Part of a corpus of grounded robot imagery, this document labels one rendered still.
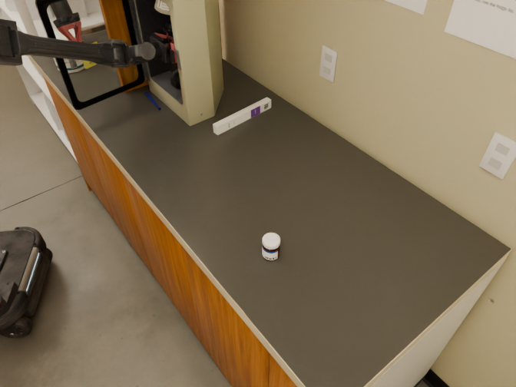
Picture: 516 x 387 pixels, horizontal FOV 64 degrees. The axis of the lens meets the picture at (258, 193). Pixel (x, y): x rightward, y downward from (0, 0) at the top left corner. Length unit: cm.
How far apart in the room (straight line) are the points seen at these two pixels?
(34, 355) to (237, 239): 135
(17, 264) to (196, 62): 133
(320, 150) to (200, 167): 42
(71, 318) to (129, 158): 105
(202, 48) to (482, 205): 100
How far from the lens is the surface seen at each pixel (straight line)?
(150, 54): 148
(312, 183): 135
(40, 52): 135
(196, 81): 153
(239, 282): 110
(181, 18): 142
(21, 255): 232
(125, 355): 212
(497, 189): 131
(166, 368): 205
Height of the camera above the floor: 186
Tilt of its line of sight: 45 degrees down
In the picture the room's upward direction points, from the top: straight up
